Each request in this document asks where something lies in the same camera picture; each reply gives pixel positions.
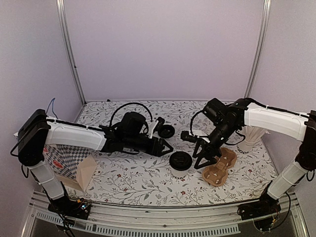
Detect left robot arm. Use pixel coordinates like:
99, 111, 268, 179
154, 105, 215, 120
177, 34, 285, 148
10, 109, 173, 214

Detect aluminium front rail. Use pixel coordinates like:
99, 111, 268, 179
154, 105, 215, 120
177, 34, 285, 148
22, 191, 309, 237

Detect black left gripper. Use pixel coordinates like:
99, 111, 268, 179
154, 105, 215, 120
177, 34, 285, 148
124, 134, 173, 157

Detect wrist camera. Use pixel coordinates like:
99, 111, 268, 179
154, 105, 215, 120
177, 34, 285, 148
180, 130, 210, 143
148, 117, 165, 139

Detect brown cardboard cup carrier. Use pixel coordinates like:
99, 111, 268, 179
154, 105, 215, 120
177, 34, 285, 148
201, 148, 237, 187

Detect left aluminium frame post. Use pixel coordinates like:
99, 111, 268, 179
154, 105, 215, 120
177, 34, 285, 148
56, 0, 87, 106

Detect white paper cup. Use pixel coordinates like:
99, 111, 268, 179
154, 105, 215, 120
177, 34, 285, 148
171, 168, 189, 181

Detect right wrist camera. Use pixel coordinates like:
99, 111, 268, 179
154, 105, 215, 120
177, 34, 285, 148
180, 130, 210, 143

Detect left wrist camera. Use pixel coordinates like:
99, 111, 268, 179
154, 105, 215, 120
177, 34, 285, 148
148, 117, 165, 139

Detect white paper-wrapped straws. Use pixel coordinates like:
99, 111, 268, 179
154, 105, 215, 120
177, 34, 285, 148
242, 126, 270, 143

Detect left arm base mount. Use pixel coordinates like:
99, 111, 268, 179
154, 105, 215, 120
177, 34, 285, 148
48, 196, 91, 220

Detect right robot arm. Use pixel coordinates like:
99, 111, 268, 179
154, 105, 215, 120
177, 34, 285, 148
193, 98, 316, 215

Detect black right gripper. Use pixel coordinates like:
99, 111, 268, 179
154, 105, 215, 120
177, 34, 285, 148
193, 120, 238, 169

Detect floral patterned table mat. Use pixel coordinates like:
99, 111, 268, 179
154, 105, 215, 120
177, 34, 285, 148
67, 101, 277, 206

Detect blue checkered paper bag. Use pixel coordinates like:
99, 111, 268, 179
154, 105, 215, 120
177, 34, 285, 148
13, 98, 98, 193

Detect aluminium frame post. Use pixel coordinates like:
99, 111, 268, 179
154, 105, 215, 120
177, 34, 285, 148
56, 0, 87, 106
244, 0, 272, 98

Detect right aluminium frame post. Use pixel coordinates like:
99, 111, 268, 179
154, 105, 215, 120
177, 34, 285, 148
244, 0, 272, 98

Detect black plastic cup lid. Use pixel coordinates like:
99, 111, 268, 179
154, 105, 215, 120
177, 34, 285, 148
169, 151, 193, 171

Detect white cup holding straws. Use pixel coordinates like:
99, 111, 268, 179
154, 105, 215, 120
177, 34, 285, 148
237, 140, 255, 154

